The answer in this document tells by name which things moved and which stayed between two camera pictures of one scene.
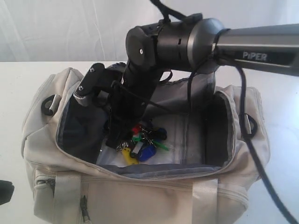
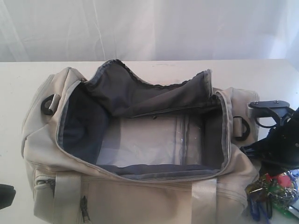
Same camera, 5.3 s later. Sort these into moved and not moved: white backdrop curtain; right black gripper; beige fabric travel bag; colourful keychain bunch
Moved: right black gripper; colourful keychain bunch
Not moved: beige fabric travel bag; white backdrop curtain
